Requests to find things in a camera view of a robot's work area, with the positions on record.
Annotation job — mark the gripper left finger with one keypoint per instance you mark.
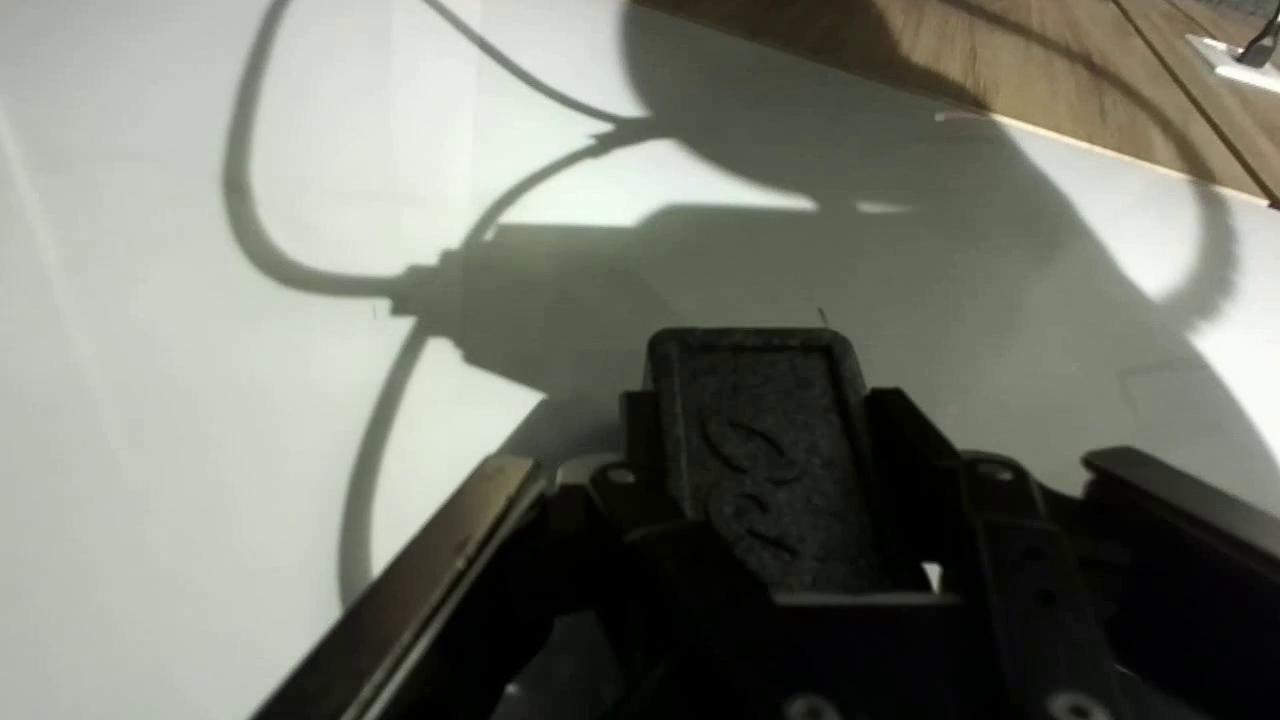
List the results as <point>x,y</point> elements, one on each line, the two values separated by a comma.
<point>760,450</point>

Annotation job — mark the white power strip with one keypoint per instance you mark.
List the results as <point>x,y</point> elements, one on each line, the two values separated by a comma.
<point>1225,60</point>

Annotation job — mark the black plug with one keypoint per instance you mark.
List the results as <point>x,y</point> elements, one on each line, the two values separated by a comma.
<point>1262,42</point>

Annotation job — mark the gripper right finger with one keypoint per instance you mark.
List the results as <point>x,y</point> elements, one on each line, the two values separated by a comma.
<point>1010,560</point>

